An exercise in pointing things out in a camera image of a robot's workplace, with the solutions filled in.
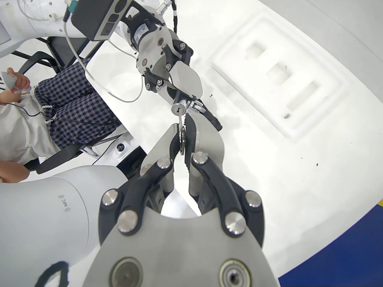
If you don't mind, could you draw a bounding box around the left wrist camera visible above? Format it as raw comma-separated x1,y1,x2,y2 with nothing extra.
70,0,165,42

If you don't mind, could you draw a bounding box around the silver padlock with black cover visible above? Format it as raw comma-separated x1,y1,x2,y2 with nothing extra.
171,98,224,132

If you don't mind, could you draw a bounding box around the thin white cable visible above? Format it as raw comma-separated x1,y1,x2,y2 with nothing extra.
63,0,145,103

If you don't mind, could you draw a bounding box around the black chair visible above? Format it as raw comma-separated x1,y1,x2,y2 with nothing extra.
12,35,127,175

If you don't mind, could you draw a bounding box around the robot body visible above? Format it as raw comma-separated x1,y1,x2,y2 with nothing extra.
0,133,148,287

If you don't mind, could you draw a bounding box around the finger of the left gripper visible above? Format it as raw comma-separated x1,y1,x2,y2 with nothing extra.
144,69,192,106
168,39,204,100

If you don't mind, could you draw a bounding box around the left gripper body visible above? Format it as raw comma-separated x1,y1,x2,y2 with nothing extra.
129,19,180,76

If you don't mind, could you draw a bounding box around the white foam tray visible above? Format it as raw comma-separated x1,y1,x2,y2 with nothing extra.
210,13,354,147

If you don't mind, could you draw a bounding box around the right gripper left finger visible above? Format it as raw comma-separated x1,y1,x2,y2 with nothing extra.
99,122,181,244

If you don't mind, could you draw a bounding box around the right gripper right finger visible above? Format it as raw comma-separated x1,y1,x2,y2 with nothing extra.
183,111,265,249

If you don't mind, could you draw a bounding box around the person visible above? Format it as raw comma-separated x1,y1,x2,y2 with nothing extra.
0,61,124,184

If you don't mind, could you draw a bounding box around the silver key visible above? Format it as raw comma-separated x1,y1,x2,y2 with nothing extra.
176,114,188,155

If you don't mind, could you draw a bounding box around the black cable with white bands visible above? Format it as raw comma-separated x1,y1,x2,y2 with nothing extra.
169,0,180,33

